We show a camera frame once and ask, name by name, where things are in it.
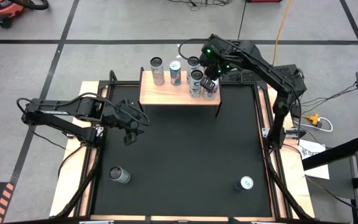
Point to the black floor equipment box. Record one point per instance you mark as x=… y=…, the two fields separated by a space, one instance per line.
x=263 y=1

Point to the Celsius can pink script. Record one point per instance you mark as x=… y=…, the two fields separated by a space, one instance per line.
x=157 y=73

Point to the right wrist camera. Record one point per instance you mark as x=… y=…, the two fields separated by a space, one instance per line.
x=209 y=52

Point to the white Celsius can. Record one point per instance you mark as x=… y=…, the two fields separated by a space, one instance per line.
x=120 y=175
x=192 y=63

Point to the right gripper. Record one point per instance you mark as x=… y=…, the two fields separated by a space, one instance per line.
x=225 y=59

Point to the Diet Coke can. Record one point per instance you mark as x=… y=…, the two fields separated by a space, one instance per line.
x=211 y=95

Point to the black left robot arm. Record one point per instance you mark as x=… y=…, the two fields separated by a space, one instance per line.
x=57 y=109

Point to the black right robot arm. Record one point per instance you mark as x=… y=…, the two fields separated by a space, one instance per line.
x=278 y=81

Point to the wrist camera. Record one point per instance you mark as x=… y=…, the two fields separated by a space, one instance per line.
x=209 y=52
x=128 y=106

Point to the black silver clamp bracket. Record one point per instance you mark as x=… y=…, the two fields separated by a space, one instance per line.
x=68 y=135
x=266 y=132

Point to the black perforated computer case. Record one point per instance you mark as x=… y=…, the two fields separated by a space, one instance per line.
x=292 y=72

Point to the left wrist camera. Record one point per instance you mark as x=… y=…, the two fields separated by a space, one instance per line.
x=128 y=106

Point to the blue silver Red Bull can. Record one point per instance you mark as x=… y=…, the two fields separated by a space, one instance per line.
x=175 y=74
x=245 y=183

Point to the Celsius Arctic Vibe can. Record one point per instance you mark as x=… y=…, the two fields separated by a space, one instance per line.
x=195 y=87

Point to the white paper sheet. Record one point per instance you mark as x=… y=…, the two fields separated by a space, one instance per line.
x=317 y=171

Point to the orange power plug adapter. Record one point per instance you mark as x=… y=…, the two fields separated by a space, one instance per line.
x=314 y=119

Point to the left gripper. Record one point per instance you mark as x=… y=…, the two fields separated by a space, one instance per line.
x=129 y=119

